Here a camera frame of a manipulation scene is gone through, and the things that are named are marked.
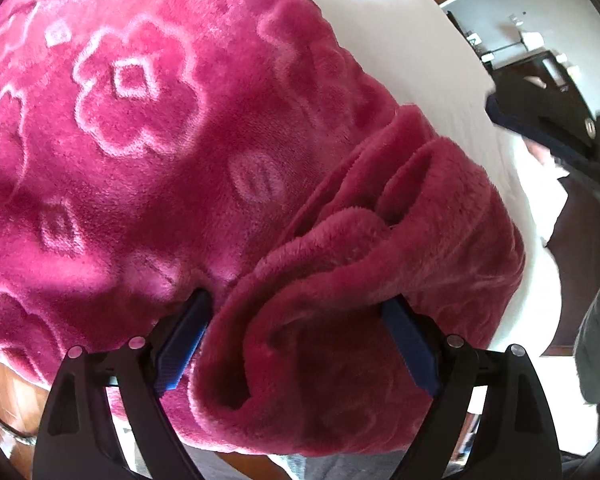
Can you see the white bedside lamp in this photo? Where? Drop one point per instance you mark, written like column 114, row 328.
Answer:
column 531, row 40

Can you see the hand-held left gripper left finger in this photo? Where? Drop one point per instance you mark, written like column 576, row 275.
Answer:
column 182, row 345

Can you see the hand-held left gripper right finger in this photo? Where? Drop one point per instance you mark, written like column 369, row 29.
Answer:
column 412, row 345

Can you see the magenta fleece pants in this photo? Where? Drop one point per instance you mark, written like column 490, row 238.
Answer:
column 180, row 160

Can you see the dark wooden headboard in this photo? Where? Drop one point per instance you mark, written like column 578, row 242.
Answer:
column 575, row 250

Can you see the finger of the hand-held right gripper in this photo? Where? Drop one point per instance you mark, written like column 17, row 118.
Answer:
column 540, row 115

